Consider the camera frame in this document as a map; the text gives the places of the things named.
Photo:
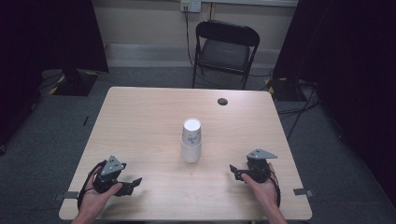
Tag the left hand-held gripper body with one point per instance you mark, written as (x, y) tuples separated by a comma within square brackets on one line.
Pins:
[(107, 180)]

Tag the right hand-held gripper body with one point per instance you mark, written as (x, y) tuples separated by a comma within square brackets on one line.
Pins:
[(259, 171)]

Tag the white printed paper cup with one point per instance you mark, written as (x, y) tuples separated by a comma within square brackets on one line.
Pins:
[(191, 132), (191, 154)]

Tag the person's right hand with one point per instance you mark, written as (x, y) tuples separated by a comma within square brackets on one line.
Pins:
[(266, 194)]

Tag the person's left hand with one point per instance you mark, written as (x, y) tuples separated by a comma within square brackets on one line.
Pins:
[(91, 200)]

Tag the grey tape strip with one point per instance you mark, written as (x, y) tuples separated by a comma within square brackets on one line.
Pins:
[(70, 195), (302, 192)]

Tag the black round table grommet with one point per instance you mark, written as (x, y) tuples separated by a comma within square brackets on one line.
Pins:
[(222, 101)]

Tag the black stand base yellow tape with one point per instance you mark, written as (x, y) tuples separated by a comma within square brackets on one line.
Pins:
[(74, 84), (281, 90)]

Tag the black folding chair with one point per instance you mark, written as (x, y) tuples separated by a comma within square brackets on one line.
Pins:
[(225, 53)]

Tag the black curtain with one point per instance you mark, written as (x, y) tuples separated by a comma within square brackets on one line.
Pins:
[(348, 62), (46, 37)]

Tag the white wall power outlet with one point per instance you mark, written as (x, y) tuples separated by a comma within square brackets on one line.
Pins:
[(190, 5)]

